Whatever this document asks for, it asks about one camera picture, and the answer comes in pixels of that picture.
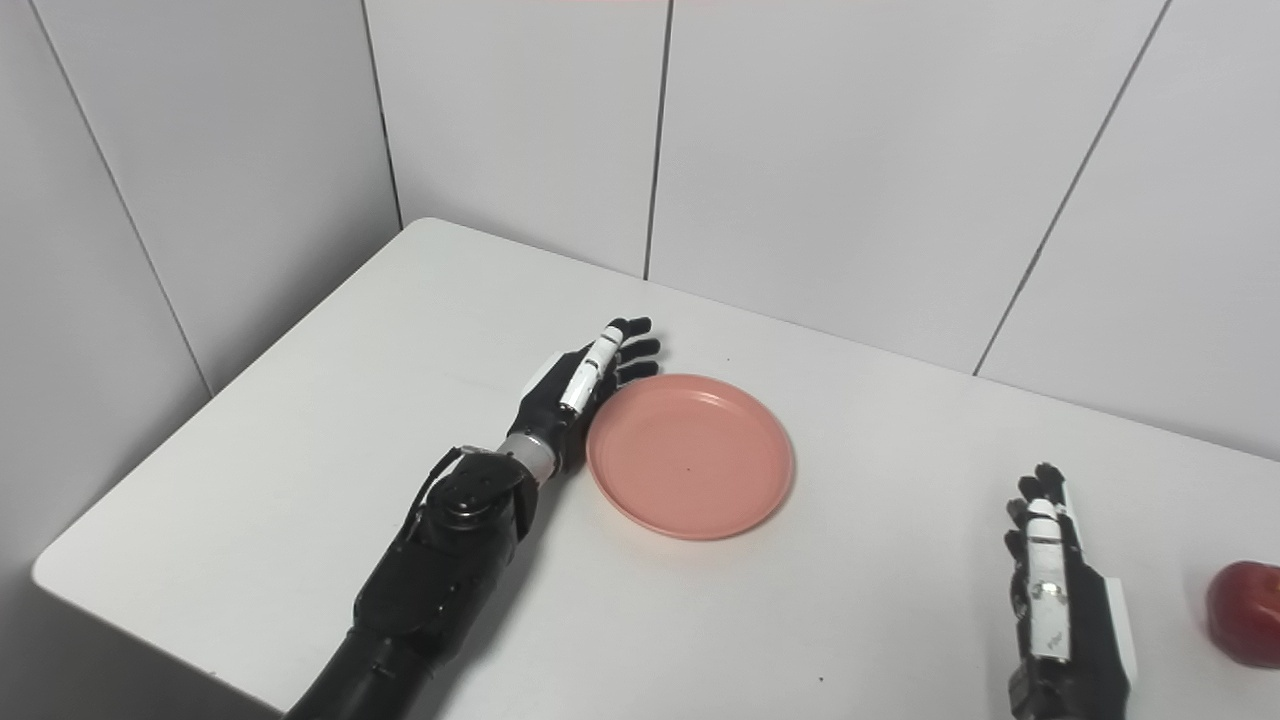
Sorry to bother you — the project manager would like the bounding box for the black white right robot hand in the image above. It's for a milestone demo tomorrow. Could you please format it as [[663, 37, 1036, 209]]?
[[1003, 462, 1140, 720]]

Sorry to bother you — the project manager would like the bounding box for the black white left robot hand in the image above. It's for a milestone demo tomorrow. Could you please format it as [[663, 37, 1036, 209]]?
[[510, 317, 662, 471]]

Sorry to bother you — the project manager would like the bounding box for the red apple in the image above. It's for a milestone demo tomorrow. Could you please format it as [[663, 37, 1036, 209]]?
[[1205, 560, 1280, 669]]

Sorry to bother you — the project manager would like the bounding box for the pink round plate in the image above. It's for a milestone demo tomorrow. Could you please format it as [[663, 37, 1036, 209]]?
[[586, 374, 797, 542]]

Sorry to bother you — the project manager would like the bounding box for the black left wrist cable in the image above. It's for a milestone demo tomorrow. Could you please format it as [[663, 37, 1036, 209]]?
[[405, 445, 501, 546]]

